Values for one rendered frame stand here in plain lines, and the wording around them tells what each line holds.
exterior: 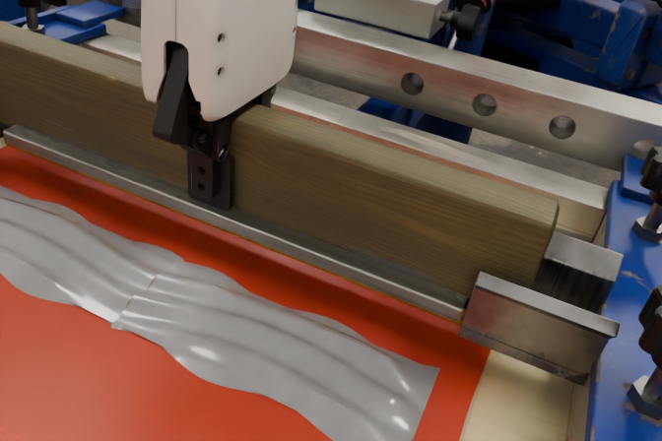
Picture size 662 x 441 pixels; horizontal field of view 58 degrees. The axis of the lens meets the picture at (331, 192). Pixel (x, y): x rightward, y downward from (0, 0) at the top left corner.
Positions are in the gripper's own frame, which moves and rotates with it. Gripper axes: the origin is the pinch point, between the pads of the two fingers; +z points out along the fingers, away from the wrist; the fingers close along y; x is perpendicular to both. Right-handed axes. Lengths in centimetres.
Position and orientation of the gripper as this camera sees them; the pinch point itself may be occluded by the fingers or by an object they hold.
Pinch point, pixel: (227, 163)
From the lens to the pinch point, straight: 40.5
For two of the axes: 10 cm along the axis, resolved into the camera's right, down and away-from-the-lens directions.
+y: -4.1, 4.7, -7.8
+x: 9.0, 3.1, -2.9
